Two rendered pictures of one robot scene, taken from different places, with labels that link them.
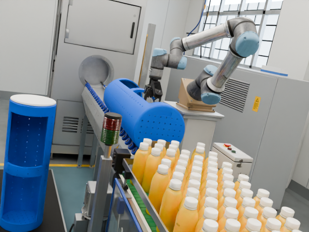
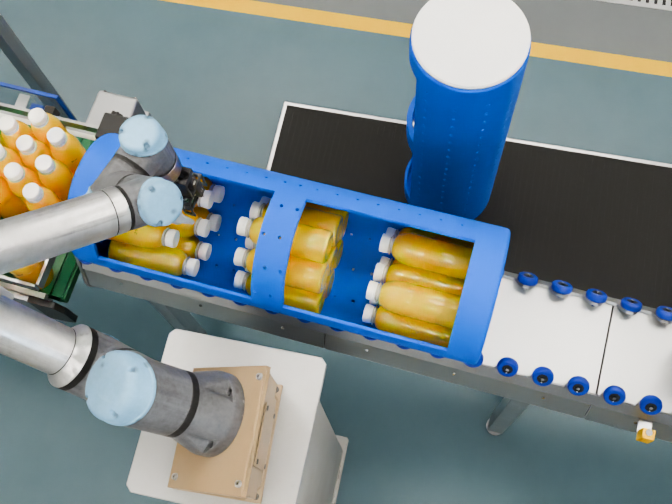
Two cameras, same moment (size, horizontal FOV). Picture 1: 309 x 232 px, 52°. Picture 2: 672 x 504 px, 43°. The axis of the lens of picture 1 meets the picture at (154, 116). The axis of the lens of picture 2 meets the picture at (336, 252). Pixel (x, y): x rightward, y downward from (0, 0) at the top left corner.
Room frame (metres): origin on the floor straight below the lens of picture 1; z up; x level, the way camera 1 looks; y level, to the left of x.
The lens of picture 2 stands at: (2.53, -0.25, 2.78)
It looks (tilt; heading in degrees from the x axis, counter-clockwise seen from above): 70 degrees down; 137
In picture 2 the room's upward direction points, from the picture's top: 10 degrees counter-clockwise
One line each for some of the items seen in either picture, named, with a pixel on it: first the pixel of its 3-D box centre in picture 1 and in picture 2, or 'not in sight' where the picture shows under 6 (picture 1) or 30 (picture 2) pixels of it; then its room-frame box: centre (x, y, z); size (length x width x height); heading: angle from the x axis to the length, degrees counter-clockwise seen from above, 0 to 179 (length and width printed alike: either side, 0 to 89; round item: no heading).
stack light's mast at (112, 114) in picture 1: (110, 136); not in sight; (1.07, 0.14, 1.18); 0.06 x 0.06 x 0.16
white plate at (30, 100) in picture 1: (33, 100); (470, 37); (2.00, 0.79, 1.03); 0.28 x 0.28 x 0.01
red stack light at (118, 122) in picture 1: (112, 122); not in sight; (1.07, 0.14, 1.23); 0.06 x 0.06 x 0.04
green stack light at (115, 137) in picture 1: (110, 135); not in sight; (1.07, 0.14, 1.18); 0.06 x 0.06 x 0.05
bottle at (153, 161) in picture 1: (151, 171); (24, 143); (1.29, -0.03, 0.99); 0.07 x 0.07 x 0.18
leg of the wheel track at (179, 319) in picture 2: not in sight; (183, 322); (1.65, -0.10, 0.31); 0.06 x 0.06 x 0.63; 21
